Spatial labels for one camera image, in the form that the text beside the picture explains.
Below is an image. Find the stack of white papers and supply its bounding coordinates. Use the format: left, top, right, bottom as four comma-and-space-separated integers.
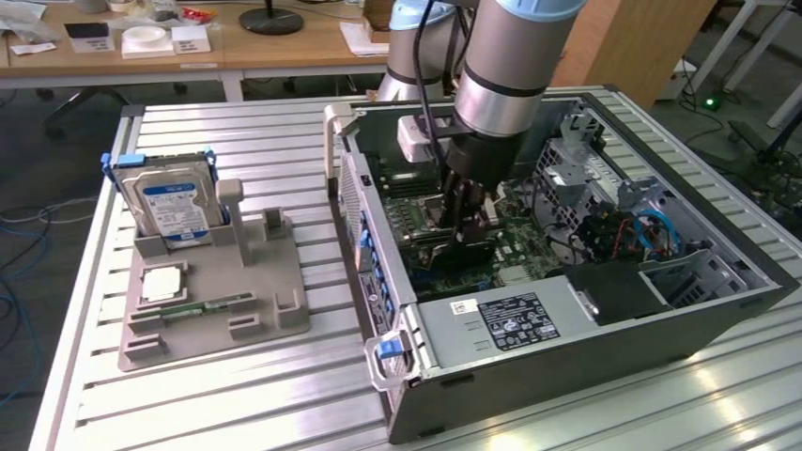
339, 20, 394, 58

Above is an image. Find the black floor stand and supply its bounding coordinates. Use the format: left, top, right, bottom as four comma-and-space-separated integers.
725, 105, 802, 192

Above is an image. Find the grey plastic parts rack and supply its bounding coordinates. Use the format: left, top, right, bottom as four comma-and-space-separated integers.
116, 178, 314, 373

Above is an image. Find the clear plastic bag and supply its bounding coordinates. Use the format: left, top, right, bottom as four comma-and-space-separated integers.
0, 1, 62, 43

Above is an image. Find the green RAM stick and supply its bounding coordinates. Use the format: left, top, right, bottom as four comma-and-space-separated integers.
159, 294, 256, 321

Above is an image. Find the red wire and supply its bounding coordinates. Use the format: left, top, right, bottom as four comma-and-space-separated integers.
611, 216, 631, 257

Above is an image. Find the black round lamp base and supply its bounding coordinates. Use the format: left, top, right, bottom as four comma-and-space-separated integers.
238, 0, 306, 37

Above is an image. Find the CPU socket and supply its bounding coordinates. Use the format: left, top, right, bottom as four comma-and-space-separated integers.
418, 194, 450, 226

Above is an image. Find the white box with black top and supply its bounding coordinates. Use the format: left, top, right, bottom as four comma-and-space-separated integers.
64, 22, 118, 54

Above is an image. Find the open black PC case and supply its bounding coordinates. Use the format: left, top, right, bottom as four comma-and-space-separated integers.
322, 91, 802, 445

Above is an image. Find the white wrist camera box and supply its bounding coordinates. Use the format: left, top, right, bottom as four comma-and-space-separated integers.
396, 116, 450, 163

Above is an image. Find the white desk frame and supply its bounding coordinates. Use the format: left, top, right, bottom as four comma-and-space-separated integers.
681, 0, 802, 129

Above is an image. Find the blue disk wire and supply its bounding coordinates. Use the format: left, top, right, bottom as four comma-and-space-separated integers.
630, 209, 685, 260

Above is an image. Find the silver CPU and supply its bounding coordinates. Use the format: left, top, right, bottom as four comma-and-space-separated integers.
140, 268, 186, 302

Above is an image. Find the metal disk bay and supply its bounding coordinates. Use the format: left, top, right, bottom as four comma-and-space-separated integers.
638, 247, 751, 310

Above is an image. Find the hard disk in blue carrier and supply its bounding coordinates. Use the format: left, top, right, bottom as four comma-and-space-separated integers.
102, 147, 231, 250

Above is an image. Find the brown cardboard box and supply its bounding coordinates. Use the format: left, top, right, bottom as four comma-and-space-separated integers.
362, 0, 396, 33

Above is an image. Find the grey power supply unit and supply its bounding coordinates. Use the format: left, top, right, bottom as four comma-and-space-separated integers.
417, 274, 605, 370

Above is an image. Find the black installed RAM stick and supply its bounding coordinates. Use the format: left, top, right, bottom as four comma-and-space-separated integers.
403, 228, 459, 250

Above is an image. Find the long wooden desk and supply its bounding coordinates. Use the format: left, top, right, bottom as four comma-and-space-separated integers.
0, 0, 566, 102

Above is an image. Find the metal socket cover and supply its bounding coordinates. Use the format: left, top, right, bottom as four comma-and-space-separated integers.
479, 185, 522, 227

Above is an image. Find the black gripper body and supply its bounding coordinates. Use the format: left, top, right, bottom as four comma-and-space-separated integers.
442, 131, 523, 187

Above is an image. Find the plain white box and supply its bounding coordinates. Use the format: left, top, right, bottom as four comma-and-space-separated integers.
170, 24, 212, 55

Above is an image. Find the blue floor cable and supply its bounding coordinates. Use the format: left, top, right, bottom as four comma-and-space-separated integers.
0, 220, 52, 406

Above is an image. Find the black camera cable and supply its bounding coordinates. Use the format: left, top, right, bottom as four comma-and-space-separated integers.
415, 0, 451, 159

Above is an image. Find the wooden cabinet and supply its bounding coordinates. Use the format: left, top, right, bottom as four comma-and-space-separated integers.
550, 0, 719, 110

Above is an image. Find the green motherboard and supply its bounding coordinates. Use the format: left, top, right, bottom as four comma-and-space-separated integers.
368, 159, 566, 302

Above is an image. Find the white box with tape roll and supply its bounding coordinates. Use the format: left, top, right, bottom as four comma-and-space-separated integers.
119, 25, 178, 60

